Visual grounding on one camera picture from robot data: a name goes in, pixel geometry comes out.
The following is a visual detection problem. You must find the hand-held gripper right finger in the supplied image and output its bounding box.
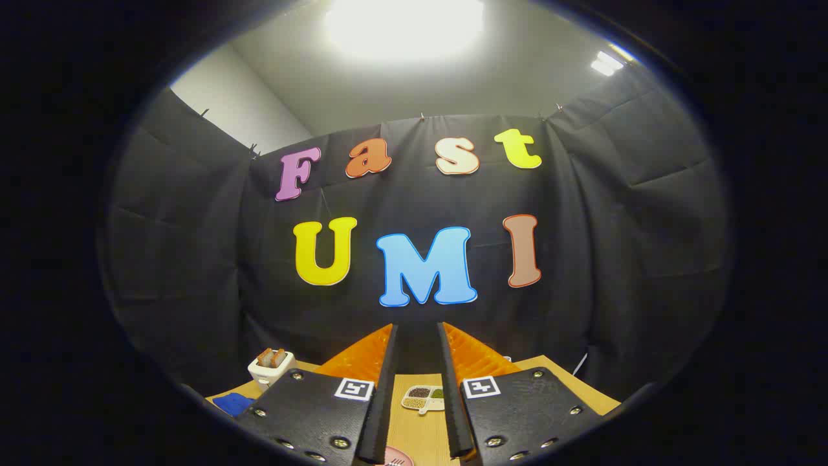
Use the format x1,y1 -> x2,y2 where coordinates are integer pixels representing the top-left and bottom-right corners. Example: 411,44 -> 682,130
437,322 -> 605,466

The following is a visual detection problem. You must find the white divided bean dish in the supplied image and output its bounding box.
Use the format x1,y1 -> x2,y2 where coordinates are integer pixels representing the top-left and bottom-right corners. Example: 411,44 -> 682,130
401,385 -> 446,416

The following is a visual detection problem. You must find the blue cloth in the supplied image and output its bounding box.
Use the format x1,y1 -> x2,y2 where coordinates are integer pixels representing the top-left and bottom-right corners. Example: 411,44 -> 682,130
212,393 -> 256,416

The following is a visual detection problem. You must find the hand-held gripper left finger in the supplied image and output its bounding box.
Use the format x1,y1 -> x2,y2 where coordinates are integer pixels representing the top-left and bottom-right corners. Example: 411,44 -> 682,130
234,324 -> 398,466

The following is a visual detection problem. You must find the large ceiling light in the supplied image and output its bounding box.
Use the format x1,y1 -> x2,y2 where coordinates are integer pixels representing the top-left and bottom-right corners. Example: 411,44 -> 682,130
323,0 -> 486,62

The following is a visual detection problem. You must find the small ceiling light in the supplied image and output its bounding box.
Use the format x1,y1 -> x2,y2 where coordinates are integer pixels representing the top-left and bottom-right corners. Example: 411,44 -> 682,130
590,50 -> 625,77

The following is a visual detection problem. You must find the white toaster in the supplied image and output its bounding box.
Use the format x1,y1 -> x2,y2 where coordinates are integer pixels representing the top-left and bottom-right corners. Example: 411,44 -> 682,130
248,353 -> 297,389

